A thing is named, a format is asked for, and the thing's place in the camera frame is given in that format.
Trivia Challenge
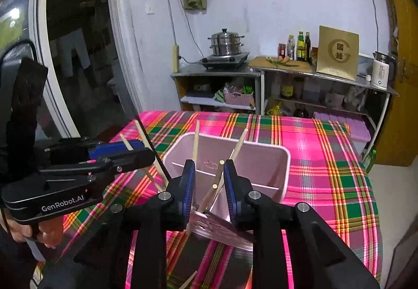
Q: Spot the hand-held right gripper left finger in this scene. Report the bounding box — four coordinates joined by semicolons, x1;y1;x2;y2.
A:
39;159;196;289

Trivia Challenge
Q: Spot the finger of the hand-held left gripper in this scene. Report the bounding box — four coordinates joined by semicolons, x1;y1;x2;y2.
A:
88;140;146;160
91;150;156;179

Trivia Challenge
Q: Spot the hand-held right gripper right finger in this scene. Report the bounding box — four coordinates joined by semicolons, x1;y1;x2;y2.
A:
223;159;381;289

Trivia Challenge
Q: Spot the brown chopstick with metal cap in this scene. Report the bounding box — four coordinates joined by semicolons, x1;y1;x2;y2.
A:
198;183;219;213
205;160;225;208

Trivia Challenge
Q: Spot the pink plastic utensil basket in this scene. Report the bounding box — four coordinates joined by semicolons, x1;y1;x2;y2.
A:
162;132;291;252

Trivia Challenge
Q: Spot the person's left hand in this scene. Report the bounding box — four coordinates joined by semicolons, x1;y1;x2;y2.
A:
6;210;65;249

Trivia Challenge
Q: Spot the pink plaid tablecloth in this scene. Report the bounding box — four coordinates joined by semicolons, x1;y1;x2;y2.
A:
33;109;385;289

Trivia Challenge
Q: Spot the pink basket with green items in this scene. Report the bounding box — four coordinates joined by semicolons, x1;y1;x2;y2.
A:
223;86;256;106

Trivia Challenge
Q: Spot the white hanging garment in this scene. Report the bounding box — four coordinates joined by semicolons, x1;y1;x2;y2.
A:
58;29;92;78

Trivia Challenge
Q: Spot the small steel shelf table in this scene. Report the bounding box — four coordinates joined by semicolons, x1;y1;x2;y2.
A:
170;64;262;115

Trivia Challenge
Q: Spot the yellow jar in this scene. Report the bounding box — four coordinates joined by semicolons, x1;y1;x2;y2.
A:
281;75;294;99

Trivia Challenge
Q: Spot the black induction cooker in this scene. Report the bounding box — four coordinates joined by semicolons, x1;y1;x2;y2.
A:
199;52;251;72

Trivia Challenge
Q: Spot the wooden cutting board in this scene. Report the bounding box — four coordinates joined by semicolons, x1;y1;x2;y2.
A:
249;56;315;73

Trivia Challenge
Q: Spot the purple flat box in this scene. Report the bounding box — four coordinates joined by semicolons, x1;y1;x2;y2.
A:
313;112;372;143

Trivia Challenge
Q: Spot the green onion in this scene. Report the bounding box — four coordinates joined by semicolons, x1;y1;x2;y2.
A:
266;57;300;68

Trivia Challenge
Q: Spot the white cup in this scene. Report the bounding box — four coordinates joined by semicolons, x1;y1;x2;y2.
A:
324;91;344;109

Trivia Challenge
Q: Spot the green glass bottle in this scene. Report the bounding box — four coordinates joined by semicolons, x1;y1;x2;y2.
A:
364;149;378;174

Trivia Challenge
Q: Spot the steel steamer pot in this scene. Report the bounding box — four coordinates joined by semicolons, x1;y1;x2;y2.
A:
208;28;246;57

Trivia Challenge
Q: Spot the pink crumpled cloth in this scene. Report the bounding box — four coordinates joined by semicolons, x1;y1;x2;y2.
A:
344;85;367;107

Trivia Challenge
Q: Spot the long steel shelf table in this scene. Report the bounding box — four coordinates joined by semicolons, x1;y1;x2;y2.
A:
249;53;400;163

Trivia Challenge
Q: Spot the yellow oil bottle green cap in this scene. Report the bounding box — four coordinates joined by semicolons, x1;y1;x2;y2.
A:
297;31;306;61

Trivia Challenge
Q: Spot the gold square board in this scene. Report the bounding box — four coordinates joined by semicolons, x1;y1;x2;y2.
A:
316;26;360;81

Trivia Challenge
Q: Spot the white electric kettle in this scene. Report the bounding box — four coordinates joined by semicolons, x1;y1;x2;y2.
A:
371;51;398;91

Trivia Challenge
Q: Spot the white sliding door frame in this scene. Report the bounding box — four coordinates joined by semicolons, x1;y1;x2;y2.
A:
29;0;145;146

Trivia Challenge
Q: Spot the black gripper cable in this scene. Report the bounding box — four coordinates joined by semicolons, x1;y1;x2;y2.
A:
0;41;37;65

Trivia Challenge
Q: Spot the grey wall cable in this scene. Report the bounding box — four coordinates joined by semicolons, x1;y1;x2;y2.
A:
357;0;380;55

